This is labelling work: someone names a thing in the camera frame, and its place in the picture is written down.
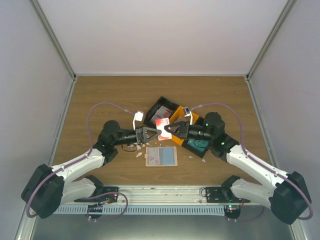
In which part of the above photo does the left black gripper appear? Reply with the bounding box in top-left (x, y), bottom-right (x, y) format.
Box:
top-left (113, 126), bottom-right (162, 146)

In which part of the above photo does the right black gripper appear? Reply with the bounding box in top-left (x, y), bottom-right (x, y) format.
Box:
top-left (164, 121), bottom-right (214, 143)

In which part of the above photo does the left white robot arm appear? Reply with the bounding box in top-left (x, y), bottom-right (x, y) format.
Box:
top-left (21, 120), bottom-right (162, 219)

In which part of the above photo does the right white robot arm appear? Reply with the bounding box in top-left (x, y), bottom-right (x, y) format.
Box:
top-left (164, 112), bottom-right (313, 225)

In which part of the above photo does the orange card bin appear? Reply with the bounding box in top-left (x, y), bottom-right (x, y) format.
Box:
top-left (169, 106), bottom-right (203, 146)

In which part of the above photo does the red card stack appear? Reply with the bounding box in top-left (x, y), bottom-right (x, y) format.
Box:
top-left (150, 105), bottom-right (173, 124)

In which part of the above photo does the left black card bin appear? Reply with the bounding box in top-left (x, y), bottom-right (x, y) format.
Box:
top-left (143, 96), bottom-right (179, 128)

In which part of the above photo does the black card bin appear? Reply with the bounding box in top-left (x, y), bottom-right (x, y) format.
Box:
top-left (143, 96), bottom-right (179, 128)
top-left (182, 139), bottom-right (209, 158)

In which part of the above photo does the right black card bin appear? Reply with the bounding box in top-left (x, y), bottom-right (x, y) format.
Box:
top-left (182, 139), bottom-right (209, 158)

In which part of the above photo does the teal card stack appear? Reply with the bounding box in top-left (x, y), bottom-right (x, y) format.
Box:
top-left (187, 139), bottom-right (208, 152)

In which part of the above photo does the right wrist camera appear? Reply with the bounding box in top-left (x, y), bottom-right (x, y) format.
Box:
top-left (182, 107), bottom-right (193, 125)

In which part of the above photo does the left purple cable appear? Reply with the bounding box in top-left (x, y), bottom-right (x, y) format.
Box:
top-left (26, 101), bottom-right (137, 219)

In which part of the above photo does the purple cable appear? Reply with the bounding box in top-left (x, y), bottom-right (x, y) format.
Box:
top-left (191, 102), bottom-right (314, 221)
top-left (26, 101), bottom-right (137, 219)

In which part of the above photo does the aluminium front rail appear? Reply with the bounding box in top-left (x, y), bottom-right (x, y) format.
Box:
top-left (27, 183), bottom-right (298, 205)

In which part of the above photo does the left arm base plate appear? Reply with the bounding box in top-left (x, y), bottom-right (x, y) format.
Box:
top-left (74, 186), bottom-right (119, 220)

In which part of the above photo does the slotted cable duct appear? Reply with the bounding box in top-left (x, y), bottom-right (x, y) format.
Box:
top-left (55, 204), bottom-right (225, 216)

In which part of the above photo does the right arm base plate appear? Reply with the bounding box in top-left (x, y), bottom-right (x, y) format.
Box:
top-left (203, 186), bottom-right (252, 221)

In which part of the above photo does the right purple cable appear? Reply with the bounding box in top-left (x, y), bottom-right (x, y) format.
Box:
top-left (191, 102), bottom-right (314, 221)

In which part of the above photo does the right aluminium frame post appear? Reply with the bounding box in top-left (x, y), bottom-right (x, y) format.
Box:
top-left (245, 0), bottom-right (297, 82)

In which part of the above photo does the aluminium frame post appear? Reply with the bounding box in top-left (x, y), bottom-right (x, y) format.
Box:
top-left (29, 0), bottom-right (77, 81)
top-left (245, 0), bottom-right (297, 82)

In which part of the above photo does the left aluminium frame post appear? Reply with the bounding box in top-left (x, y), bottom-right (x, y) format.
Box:
top-left (29, 0), bottom-right (77, 81)

